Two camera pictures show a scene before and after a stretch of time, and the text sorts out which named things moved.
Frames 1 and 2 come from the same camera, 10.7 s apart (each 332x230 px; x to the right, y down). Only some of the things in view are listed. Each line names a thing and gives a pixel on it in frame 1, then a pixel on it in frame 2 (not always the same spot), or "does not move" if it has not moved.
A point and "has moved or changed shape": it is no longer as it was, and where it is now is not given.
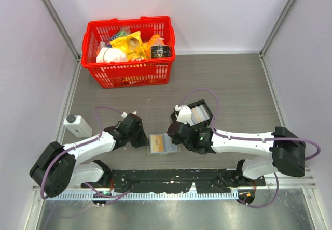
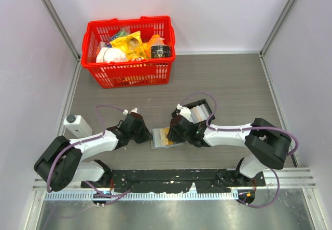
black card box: [174, 115] does not move
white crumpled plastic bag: [106, 55] does not move
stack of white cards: [198, 114] does not move
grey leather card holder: [162, 144] has moved or changed shape
